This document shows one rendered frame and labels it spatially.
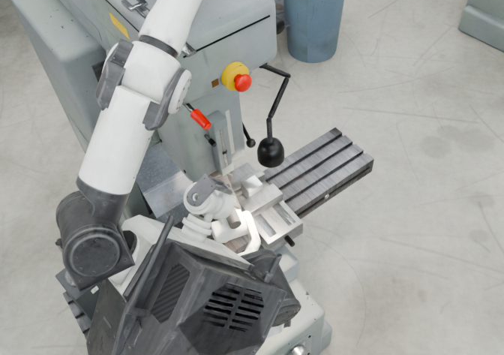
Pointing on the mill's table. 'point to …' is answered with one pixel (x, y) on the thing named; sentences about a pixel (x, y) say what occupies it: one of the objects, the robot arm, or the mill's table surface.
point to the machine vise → (273, 230)
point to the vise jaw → (262, 200)
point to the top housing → (226, 1)
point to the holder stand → (84, 298)
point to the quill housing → (185, 154)
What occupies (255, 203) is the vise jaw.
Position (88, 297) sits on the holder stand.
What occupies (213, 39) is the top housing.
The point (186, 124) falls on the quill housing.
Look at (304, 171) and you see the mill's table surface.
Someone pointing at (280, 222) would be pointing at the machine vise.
